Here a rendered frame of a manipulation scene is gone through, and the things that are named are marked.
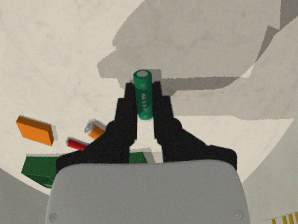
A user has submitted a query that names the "green battery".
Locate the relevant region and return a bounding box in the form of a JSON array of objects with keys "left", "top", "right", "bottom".
[{"left": 133, "top": 70, "right": 153, "bottom": 122}]

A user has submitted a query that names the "orange block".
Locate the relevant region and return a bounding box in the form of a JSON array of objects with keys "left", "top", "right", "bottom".
[{"left": 16, "top": 116, "right": 54, "bottom": 146}]

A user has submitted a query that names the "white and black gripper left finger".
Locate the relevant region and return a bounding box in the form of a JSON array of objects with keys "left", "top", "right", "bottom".
[{"left": 56, "top": 83, "right": 138, "bottom": 173}]

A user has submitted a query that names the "green three-compartment tray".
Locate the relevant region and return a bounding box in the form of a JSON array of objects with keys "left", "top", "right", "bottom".
[{"left": 21, "top": 152, "right": 148, "bottom": 189}]

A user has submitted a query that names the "red battery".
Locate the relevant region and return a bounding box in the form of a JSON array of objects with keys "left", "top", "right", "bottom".
[{"left": 65, "top": 138, "right": 88, "bottom": 150}]

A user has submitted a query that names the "orange battery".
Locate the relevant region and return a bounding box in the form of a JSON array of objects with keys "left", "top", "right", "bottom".
[{"left": 84, "top": 122, "right": 105, "bottom": 139}]

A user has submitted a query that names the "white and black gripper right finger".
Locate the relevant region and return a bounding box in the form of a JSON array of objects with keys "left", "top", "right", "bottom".
[{"left": 152, "top": 81, "right": 237, "bottom": 171}]

